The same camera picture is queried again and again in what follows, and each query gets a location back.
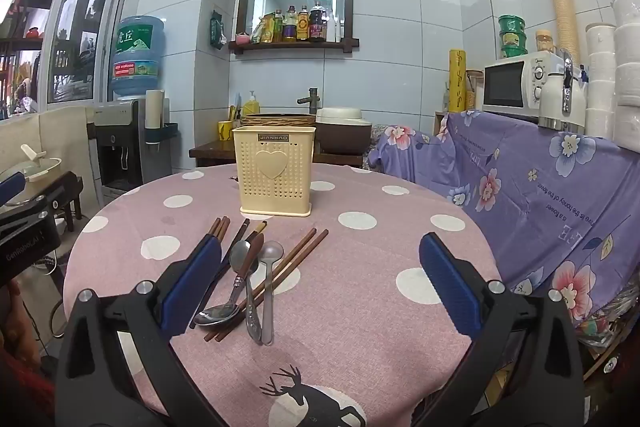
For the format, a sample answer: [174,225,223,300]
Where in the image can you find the yellow wrap roll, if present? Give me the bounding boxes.
[448,49,467,112]

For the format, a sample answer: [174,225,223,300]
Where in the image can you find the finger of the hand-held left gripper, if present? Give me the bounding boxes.
[0,193,63,234]
[0,171,27,208]

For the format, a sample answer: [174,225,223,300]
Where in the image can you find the purple floral cloth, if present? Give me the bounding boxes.
[370,109,640,348]

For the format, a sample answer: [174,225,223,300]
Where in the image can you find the cream plastic utensil holder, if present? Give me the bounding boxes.
[232,125,319,218]

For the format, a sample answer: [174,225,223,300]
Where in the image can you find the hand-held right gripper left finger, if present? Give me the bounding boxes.
[55,233,224,427]

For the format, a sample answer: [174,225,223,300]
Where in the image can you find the dark wooden stand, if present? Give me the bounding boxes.
[30,171,85,233]

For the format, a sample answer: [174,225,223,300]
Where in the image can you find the white kettle with chrome handle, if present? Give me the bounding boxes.
[538,52,588,132]

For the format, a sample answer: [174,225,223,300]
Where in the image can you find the white microwave oven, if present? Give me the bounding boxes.
[481,53,566,120]

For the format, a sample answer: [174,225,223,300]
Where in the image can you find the glass jar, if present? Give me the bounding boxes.
[466,69,485,110]

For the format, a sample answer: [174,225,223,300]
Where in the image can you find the cooking oil bottle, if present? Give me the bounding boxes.
[282,5,298,42]

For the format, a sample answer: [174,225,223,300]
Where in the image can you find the dark soy sauce bottle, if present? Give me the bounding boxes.
[308,1,327,42]

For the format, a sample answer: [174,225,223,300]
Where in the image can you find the dark wooden mirror shelf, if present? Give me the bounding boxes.
[228,0,361,54]

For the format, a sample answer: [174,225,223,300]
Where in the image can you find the woven basket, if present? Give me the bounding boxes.
[240,113,317,128]

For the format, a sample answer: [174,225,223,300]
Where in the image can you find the beige cloth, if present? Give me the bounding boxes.
[0,107,98,228]

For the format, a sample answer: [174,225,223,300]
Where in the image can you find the pink polka dot tablecloth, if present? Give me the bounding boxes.
[62,163,503,427]

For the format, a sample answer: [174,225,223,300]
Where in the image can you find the person's left forearm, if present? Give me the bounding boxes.
[0,279,57,427]

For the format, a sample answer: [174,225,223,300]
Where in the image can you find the green hanging packet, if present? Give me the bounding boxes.
[210,11,227,50]

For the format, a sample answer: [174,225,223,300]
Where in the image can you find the pot with glass lid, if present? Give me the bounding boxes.
[0,144,63,185]

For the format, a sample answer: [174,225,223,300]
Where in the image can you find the dark wooden side table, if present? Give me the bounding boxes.
[189,139,364,168]

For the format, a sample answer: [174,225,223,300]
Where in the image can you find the white framed window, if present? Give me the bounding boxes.
[47,0,126,105]

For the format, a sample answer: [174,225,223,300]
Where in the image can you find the brown pot with cream lid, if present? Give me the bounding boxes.
[315,107,373,155]

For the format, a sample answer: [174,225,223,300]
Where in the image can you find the tall stack of yellow cups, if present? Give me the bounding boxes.
[541,0,582,65]

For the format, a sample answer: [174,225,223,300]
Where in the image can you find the brown handled metal spoon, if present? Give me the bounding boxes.
[193,233,265,327]

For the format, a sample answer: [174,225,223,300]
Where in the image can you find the bronze faucet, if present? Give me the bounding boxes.
[297,88,321,114]

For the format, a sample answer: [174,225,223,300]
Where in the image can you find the plain metal spoon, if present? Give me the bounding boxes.
[259,240,285,347]

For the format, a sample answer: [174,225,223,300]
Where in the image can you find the patterned handle metal spoon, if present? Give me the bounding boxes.
[229,240,264,346]

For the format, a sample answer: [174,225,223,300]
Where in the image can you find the dark wooden display shelf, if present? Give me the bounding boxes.
[0,0,56,112]

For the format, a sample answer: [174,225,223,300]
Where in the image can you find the teal cup holder tray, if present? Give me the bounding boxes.
[145,122,179,145]

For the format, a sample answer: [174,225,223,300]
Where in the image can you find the white paper cup stack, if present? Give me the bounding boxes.
[146,89,165,130]

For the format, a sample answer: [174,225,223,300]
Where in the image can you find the yellow seasoning packet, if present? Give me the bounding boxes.
[251,13,275,44]

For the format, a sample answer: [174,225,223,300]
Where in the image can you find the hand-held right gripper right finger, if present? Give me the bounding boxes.
[418,232,587,427]

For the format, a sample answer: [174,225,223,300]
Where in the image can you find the stacks of white paper bowls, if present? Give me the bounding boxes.
[570,0,640,142]

